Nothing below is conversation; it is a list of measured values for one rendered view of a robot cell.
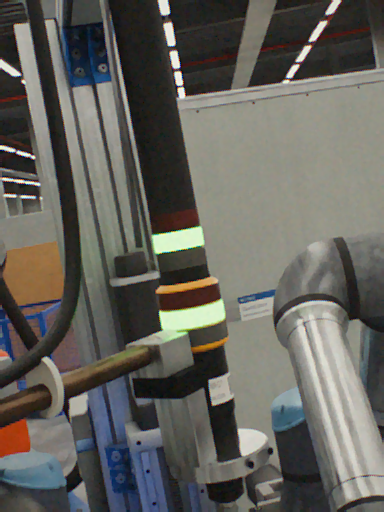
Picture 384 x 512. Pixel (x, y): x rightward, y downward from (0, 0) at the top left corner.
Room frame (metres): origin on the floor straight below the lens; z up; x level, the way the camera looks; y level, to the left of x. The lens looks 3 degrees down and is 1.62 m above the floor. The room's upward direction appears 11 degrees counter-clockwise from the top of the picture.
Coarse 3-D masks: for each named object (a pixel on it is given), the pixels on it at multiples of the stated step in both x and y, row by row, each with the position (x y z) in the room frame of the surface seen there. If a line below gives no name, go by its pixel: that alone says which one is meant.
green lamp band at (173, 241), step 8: (176, 232) 0.48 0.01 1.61; (184, 232) 0.48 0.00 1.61; (192, 232) 0.48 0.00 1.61; (200, 232) 0.49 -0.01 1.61; (160, 240) 0.48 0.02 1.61; (168, 240) 0.48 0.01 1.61; (176, 240) 0.48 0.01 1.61; (184, 240) 0.48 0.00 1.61; (192, 240) 0.48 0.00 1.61; (200, 240) 0.49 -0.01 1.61; (160, 248) 0.48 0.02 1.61; (168, 248) 0.48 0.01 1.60; (176, 248) 0.48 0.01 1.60
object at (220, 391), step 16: (208, 352) 0.48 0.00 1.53; (224, 352) 0.49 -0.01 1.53; (208, 368) 0.48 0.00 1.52; (224, 368) 0.49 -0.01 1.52; (224, 384) 0.48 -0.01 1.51; (208, 400) 0.48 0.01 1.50; (224, 400) 0.48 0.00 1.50; (224, 416) 0.48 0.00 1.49; (224, 432) 0.48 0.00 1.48; (224, 448) 0.48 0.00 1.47; (224, 480) 0.48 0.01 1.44; (240, 480) 0.49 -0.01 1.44; (208, 496) 0.49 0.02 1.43; (224, 496) 0.48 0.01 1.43
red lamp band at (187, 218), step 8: (152, 216) 0.49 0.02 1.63; (160, 216) 0.48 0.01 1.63; (168, 216) 0.48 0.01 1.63; (176, 216) 0.48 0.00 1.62; (184, 216) 0.48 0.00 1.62; (192, 216) 0.48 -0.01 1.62; (152, 224) 0.49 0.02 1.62; (160, 224) 0.48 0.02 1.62; (168, 224) 0.48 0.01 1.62; (176, 224) 0.48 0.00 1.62; (184, 224) 0.48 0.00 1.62; (192, 224) 0.48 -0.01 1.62; (152, 232) 0.49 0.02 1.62; (160, 232) 0.48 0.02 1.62
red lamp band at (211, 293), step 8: (200, 288) 0.48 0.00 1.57; (208, 288) 0.48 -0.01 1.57; (216, 288) 0.48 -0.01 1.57; (160, 296) 0.48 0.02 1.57; (168, 296) 0.48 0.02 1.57; (176, 296) 0.47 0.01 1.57; (184, 296) 0.47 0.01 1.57; (192, 296) 0.47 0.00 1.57; (200, 296) 0.47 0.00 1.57; (208, 296) 0.48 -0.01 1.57; (216, 296) 0.48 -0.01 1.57; (160, 304) 0.49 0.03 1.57; (168, 304) 0.48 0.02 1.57; (176, 304) 0.48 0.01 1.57; (184, 304) 0.47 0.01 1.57; (192, 304) 0.47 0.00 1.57; (200, 304) 0.47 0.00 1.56
